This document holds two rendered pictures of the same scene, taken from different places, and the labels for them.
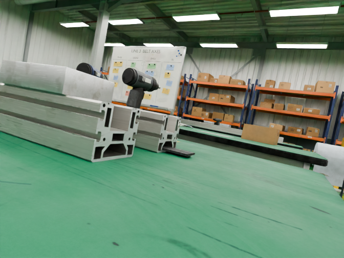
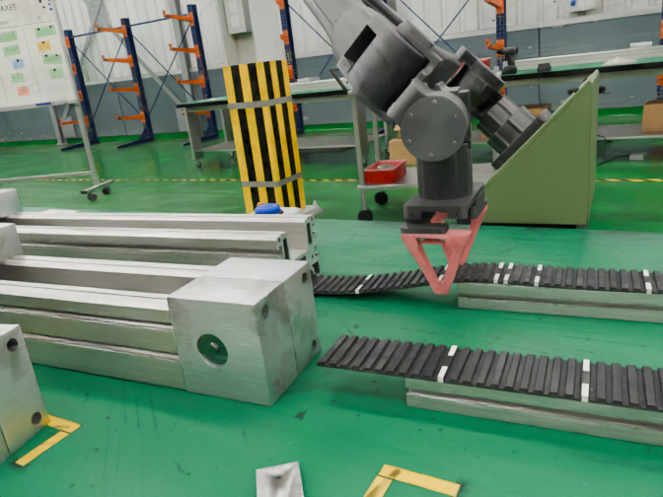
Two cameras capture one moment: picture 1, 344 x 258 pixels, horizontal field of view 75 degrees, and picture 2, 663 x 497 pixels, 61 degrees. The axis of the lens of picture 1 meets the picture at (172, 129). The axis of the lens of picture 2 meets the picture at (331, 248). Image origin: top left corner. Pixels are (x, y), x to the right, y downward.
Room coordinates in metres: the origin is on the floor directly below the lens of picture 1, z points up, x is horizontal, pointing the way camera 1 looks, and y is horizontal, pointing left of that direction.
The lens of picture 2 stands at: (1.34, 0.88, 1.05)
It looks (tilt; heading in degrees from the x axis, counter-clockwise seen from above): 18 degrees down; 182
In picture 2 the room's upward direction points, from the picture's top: 7 degrees counter-clockwise
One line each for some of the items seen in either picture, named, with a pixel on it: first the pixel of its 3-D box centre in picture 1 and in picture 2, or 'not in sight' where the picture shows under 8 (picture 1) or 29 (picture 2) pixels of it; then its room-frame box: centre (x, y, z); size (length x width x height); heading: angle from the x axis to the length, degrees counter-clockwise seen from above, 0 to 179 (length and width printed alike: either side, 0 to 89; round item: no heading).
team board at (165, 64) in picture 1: (137, 103); not in sight; (3.89, 0.66, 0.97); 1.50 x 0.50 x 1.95; 61
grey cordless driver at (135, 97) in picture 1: (141, 103); not in sight; (0.85, 0.13, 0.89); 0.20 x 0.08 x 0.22; 150
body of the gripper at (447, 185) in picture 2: not in sight; (444, 176); (0.75, 0.98, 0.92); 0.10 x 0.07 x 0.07; 156
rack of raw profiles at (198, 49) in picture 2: not in sight; (122, 83); (-9.16, -2.90, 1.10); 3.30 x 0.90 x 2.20; 61
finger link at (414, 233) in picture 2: not in sight; (442, 248); (0.78, 0.97, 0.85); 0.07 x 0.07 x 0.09; 66
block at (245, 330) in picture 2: not in sight; (256, 319); (0.86, 0.78, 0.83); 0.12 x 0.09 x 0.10; 156
